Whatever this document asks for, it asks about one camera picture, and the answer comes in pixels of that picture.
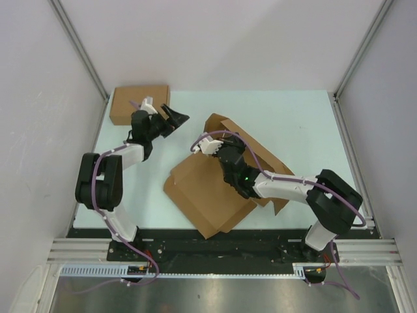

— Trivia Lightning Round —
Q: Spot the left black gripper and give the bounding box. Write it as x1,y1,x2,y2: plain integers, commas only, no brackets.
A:
146,104,189,141

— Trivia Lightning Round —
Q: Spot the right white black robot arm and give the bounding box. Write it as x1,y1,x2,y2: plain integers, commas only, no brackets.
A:
214,140,366,261

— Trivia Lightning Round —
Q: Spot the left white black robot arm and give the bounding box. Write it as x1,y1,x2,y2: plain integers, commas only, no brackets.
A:
75,98,190,261

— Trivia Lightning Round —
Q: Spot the closed brown cardboard box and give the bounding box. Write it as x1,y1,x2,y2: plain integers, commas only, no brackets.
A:
109,85,171,126

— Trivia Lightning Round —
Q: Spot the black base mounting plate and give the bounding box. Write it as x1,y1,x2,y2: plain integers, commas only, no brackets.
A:
107,228,339,265

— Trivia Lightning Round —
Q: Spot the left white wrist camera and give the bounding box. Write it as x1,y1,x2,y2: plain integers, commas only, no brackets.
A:
140,97,158,115

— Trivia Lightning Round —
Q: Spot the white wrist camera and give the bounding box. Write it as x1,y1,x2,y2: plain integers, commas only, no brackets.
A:
140,97,158,115
190,136,223,155

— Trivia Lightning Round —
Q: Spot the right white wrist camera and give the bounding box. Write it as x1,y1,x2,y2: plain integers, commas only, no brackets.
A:
190,136,223,155

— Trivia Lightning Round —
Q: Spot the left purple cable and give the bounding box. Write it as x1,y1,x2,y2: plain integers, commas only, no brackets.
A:
61,100,162,293

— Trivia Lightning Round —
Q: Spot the purple cable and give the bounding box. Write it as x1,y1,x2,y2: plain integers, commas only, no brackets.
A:
189,129,367,300
61,100,162,293

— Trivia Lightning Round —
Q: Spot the white slotted cable duct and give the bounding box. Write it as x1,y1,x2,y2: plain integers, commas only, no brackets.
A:
60,263,305,280

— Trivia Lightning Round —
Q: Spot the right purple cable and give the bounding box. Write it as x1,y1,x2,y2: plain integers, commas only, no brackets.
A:
189,129,367,300

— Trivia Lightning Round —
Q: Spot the front aluminium extrusion rail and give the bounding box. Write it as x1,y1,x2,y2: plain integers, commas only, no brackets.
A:
47,239,403,266

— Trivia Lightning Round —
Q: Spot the left aluminium frame post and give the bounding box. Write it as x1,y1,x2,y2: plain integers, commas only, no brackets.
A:
48,0,109,100

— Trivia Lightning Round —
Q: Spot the aluminium frame post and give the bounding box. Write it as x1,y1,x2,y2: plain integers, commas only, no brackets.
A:
48,0,109,100
333,0,395,98

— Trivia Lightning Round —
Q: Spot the right aluminium frame post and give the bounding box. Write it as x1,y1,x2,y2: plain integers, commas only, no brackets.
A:
333,0,395,98

